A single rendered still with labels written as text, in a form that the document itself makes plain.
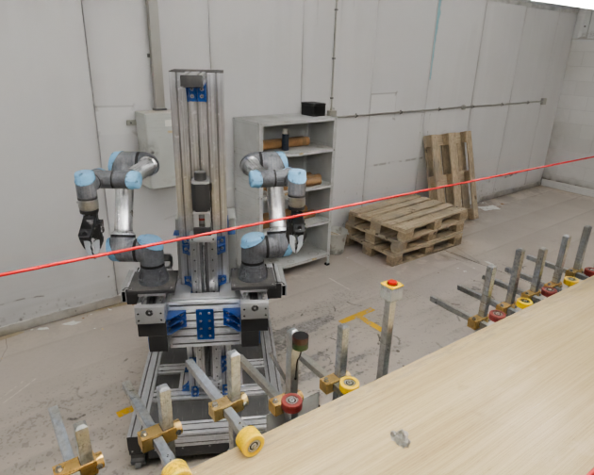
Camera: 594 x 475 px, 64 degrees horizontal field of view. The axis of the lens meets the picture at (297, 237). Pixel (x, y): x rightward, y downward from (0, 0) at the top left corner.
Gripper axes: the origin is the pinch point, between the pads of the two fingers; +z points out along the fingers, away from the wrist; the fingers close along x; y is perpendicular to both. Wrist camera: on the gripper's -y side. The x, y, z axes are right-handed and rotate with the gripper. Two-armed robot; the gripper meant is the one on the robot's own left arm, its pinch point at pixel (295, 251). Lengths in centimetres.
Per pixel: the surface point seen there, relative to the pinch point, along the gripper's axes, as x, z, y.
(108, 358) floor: 118, 132, 118
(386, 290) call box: -36.4, 12.0, -17.5
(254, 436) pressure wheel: 22, 34, -71
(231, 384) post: 29, 27, -53
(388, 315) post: -38.7, 23.6, -18.0
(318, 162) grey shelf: -63, 25, 288
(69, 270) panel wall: 159, 90, 184
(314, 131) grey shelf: -59, -5, 295
